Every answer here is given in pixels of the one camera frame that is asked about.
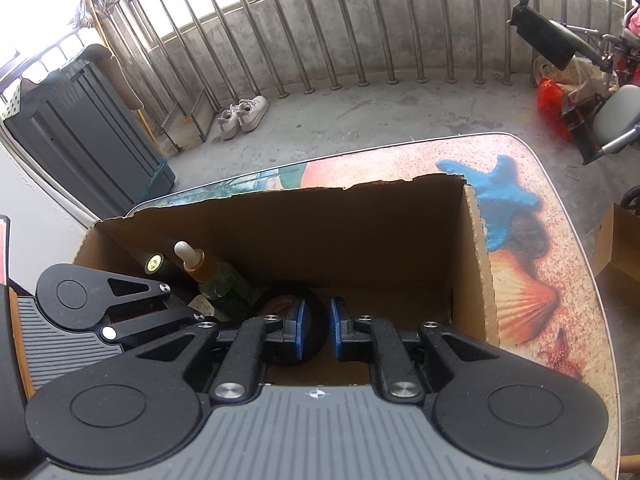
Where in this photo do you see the black cylindrical tube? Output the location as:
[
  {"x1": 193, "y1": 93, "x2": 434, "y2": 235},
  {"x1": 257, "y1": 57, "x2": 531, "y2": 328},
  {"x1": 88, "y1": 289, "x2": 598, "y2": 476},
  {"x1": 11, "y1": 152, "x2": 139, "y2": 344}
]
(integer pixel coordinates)
[{"x1": 143, "y1": 252, "x2": 198, "y2": 304}]

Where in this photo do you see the green dropper bottle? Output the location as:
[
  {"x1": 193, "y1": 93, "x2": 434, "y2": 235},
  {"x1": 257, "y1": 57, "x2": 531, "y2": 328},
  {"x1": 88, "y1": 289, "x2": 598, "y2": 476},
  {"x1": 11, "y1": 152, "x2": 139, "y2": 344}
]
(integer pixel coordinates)
[{"x1": 174, "y1": 240, "x2": 259, "y2": 321}]

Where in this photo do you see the white power adapter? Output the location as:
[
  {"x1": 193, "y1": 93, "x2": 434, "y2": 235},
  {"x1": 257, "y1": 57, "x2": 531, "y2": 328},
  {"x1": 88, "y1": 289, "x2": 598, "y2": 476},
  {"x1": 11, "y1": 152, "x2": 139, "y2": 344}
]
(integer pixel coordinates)
[{"x1": 188, "y1": 295, "x2": 216, "y2": 318}]

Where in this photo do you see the brown cardboard box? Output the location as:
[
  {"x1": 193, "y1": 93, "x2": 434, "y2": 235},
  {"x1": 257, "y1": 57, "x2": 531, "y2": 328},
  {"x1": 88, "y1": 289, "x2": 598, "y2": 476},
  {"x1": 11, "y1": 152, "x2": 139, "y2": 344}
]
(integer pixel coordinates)
[{"x1": 71, "y1": 173, "x2": 501, "y2": 386}]

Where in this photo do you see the dark grey cabinet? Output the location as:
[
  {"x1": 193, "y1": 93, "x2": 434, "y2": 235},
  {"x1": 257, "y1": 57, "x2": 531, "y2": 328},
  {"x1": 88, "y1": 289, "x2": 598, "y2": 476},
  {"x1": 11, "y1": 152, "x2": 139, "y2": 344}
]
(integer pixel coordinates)
[{"x1": 3, "y1": 44, "x2": 176, "y2": 219}]

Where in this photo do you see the left white sneaker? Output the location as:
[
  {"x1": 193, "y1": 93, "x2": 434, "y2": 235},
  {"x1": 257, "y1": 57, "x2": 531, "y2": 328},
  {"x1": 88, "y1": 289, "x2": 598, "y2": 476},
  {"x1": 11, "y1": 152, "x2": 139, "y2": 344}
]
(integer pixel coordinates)
[{"x1": 217, "y1": 105, "x2": 241, "y2": 141}]

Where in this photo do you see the white sneaker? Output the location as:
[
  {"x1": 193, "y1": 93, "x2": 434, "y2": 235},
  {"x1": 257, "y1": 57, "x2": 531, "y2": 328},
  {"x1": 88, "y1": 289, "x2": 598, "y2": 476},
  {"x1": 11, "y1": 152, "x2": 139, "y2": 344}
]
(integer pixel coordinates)
[
  {"x1": 235, "y1": 96, "x2": 269, "y2": 133},
  {"x1": 217, "y1": 105, "x2": 241, "y2": 141}
]

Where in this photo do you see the right white sneaker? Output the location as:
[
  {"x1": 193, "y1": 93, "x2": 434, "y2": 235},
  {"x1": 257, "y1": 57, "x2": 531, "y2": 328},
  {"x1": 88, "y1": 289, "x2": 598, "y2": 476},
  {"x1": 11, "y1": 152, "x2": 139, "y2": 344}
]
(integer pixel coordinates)
[{"x1": 235, "y1": 96, "x2": 269, "y2": 133}]

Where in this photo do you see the small cardboard box on floor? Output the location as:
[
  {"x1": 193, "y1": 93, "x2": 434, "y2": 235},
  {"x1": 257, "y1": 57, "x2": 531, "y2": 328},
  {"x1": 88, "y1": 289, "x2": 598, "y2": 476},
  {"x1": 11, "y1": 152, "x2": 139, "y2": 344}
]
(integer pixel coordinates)
[{"x1": 591, "y1": 204, "x2": 640, "y2": 308}]

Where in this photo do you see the metal balcony railing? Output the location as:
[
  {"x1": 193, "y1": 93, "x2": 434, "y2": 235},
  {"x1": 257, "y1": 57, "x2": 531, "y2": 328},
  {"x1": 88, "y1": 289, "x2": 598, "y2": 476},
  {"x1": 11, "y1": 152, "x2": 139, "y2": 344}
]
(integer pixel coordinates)
[{"x1": 1, "y1": 0, "x2": 632, "y2": 152}]

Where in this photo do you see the red plastic bag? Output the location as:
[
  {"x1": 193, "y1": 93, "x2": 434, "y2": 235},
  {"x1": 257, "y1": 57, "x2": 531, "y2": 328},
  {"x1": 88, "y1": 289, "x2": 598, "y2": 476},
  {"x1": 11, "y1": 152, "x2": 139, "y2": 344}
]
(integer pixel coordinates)
[{"x1": 536, "y1": 77, "x2": 573, "y2": 142}]

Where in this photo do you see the wheelchair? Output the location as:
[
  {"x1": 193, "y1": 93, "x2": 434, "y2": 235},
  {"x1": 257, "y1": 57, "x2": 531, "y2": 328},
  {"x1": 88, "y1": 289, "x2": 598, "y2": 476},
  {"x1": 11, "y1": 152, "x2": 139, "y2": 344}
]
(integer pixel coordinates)
[{"x1": 508, "y1": 0, "x2": 639, "y2": 165}]

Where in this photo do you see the pink blanket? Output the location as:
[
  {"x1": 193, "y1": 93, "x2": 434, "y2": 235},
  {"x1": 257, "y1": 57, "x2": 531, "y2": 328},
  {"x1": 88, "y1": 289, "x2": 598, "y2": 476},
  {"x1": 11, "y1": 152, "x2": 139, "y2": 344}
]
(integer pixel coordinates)
[{"x1": 620, "y1": 6, "x2": 640, "y2": 50}]

